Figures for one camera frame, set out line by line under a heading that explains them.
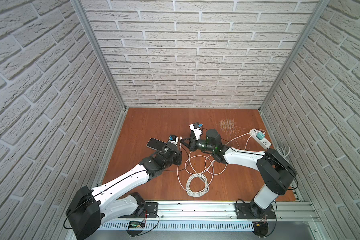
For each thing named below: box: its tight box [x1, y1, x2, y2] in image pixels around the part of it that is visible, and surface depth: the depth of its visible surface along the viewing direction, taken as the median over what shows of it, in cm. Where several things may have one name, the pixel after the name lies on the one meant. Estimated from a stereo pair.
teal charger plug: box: [256, 131, 265, 140], surface depth 98 cm
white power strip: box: [249, 128, 272, 150], surface depth 99 cm
